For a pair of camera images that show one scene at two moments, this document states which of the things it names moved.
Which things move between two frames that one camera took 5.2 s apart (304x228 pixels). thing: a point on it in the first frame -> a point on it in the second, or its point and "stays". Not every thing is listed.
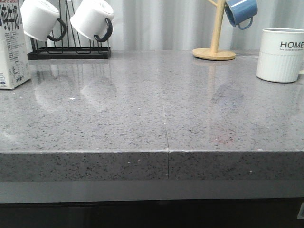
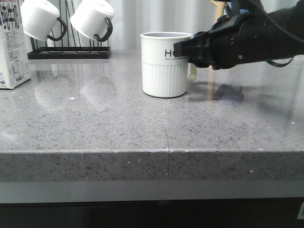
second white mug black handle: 92,18 stays
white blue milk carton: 14,69 stays
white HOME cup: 280,56 -> 164,75
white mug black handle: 40,20 stays
